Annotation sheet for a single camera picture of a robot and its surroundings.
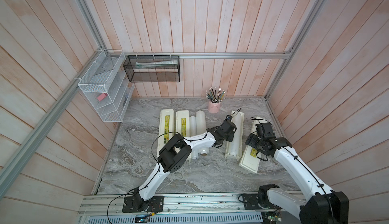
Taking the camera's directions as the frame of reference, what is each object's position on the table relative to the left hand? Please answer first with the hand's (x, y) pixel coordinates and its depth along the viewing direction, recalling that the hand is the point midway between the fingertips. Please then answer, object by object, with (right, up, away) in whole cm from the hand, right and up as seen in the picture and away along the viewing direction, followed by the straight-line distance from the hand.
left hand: (229, 134), depth 94 cm
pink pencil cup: (-8, +17, +14) cm, 23 cm away
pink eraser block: (-74, +22, -12) cm, 79 cm away
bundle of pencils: (-8, +25, +13) cm, 29 cm away
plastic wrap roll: (+1, -8, -7) cm, 10 cm away
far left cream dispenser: (-40, +4, -2) cm, 41 cm away
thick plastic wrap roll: (-18, +7, +6) cm, 20 cm away
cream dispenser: (-30, +5, -2) cm, 30 cm away
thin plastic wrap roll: (-23, +4, +4) cm, 24 cm away
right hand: (+11, -3, -10) cm, 15 cm away
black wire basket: (-52, +45, +10) cm, 69 cm away
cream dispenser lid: (+7, -10, -18) cm, 22 cm away
